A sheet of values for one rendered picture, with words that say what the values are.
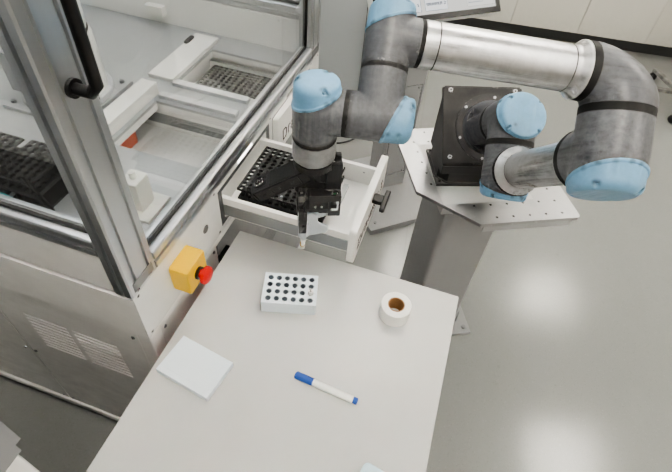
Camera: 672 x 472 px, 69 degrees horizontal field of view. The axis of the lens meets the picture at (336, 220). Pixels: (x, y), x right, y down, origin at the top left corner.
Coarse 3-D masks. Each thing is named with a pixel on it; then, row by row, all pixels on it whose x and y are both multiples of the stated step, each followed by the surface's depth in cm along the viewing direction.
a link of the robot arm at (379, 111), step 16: (368, 80) 75; (384, 80) 74; (400, 80) 75; (352, 96) 75; (368, 96) 74; (384, 96) 74; (400, 96) 75; (352, 112) 74; (368, 112) 74; (384, 112) 74; (400, 112) 74; (352, 128) 75; (368, 128) 75; (384, 128) 74; (400, 128) 74
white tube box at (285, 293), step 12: (276, 276) 114; (288, 276) 114; (300, 276) 114; (312, 276) 114; (264, 288) 111; (276, 288) 112; (288, 288) 112; (300, 288) 112; (312, 288) 114; (264, 300) 109; (276, 300) 112; (288, 300) 110; (300, 300) 111; (312, 300) 110; (288, 312) 111; (300, 312) 111; (312, 312) 111
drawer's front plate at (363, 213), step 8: (384, 160) 125; (376, 168) 123; (384, 168) 125; (376, 176) 120; (384, 176) 130; (376, 184) 118; (368, 192) 116; (376, 192) 122; (368, 200) 114; (360, 208) 112; (368, 208) 115; (360, 216) 111; (368, 216) 120; (352, 224) 109; (360, 224) 109; (352, 232) 108; (360, 232) 113; (352, 240) 109; (352, 248) 111; (352, 256) 113
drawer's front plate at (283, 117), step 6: (288, 102) 140; (282, 108) 137; (288, 108) 139; (276, 114) 135; (282, 114) 136; (288, 114) 140; (276, 120) 134; (282, 120) 137; (288, 120) 142; (276, 126) 135; (282, 126) 138; (276, 132) 137; (282, 132) 140; (276, 138) 138; (282, 138) 141
